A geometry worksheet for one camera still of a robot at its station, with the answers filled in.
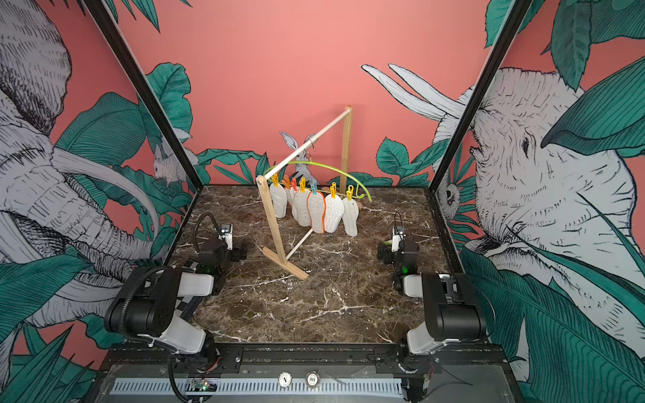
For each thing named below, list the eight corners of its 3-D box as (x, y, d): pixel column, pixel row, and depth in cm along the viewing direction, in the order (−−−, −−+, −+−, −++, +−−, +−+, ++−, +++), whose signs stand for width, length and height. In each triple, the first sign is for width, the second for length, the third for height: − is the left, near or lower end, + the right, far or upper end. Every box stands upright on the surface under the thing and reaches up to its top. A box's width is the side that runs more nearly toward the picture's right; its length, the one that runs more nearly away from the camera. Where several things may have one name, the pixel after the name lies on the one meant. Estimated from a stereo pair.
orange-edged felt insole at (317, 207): (310, 233, 104) (307, 198, 87) (310, 226, 106) (307, 190, 89) (324, 233, 104) (324, 198, 87) (325, 226, 106) (324, 191, 89)
